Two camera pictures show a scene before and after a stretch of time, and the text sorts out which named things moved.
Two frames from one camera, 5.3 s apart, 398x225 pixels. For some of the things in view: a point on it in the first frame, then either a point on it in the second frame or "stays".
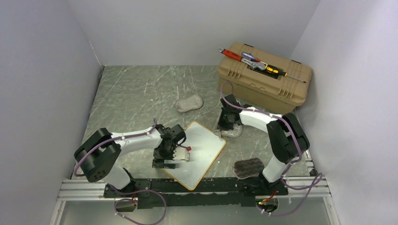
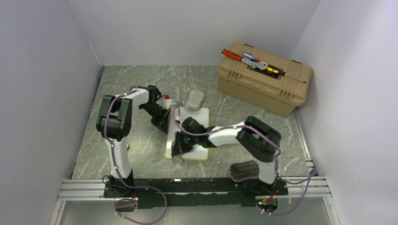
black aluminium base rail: [159, 193] stays
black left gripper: [158, 161] to [161, 123]
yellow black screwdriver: [273, 70] stays
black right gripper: [221, 124] to [180, 148]
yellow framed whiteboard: [206, 149] to [202, 116]
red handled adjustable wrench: [253, 65] stays
